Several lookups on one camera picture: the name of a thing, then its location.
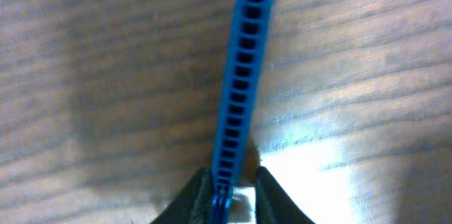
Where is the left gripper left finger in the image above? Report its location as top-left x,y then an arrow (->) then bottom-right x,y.
150,168 -> 213,224

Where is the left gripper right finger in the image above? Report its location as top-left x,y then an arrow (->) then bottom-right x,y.
255,166 -> 314,224

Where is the blue disposable razor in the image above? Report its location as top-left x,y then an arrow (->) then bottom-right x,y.
209,0 -> 273,224

